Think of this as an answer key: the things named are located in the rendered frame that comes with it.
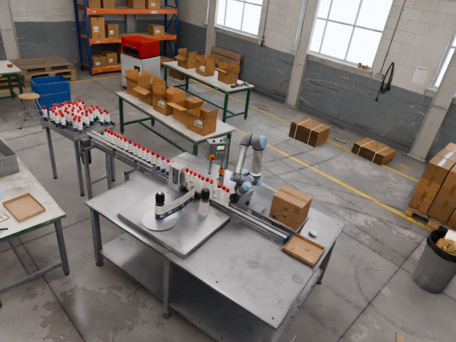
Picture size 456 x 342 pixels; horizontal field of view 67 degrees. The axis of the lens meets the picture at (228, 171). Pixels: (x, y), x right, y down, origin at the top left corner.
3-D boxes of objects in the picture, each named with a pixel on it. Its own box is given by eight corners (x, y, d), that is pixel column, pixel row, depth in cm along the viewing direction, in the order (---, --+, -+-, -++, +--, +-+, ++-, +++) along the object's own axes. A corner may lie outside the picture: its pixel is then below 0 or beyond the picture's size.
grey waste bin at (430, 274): (402, 279, 406) (423, 240, 374) (416, 262, 434) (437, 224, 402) (440, 303, 382) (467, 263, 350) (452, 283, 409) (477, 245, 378)
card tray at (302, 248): (281, 250, 305) (282, 246, 303) (294, 235, 325) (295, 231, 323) (313, 267, 292) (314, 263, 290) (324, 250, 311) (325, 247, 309)
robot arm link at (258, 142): (249, 180, 358) (253, 131, 331) (262, 183, 354) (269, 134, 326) (245, 185, 348) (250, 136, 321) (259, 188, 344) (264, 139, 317)
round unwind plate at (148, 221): (134, 220, 309) (134, 219, 309) (159, 205, 332) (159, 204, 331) (159, 236, 296) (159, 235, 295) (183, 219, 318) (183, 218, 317)
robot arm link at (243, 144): (240, 129, 327) (227, 180, 326) (251, 132, 324) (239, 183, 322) (243, 132, 338) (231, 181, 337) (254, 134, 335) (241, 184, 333)
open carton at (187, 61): (172, 66, 793) (173, 49, 774) (189, 63, 827) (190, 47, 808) (183, 70, 773) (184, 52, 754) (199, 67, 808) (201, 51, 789)
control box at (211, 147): (205, 156, 341) (206, 138, 332) (221, 155, 347) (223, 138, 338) (207, 161, 333) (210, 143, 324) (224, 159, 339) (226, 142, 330)
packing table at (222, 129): (117, 133, 645) (115, 92, 605) (153, 124, 696) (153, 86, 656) (192, 187, 519) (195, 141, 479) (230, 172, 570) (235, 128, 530)
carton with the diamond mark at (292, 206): (268, 216, 341) (273, 194, 327) (279, 206, 358) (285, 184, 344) (296, 231, 327) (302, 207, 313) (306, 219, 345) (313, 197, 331)
